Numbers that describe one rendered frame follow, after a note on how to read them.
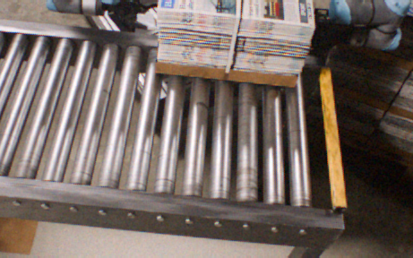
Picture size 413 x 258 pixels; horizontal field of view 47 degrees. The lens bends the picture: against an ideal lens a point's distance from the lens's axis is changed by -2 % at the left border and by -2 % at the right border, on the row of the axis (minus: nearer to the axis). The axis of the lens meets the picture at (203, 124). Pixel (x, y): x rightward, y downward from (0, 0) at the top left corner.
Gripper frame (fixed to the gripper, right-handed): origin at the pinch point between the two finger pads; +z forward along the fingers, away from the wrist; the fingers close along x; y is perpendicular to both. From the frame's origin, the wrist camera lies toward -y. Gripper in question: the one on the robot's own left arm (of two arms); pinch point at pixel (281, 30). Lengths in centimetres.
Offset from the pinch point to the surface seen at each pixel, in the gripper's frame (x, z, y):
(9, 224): 39, 90, -79
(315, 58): 10.9, -9.5, 0.5
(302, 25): 23.5, 1.3, 23.7
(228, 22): 23.7, 18.4, 22.0
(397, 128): -6, -59, -50
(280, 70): 23.1, 2.7, 7.2
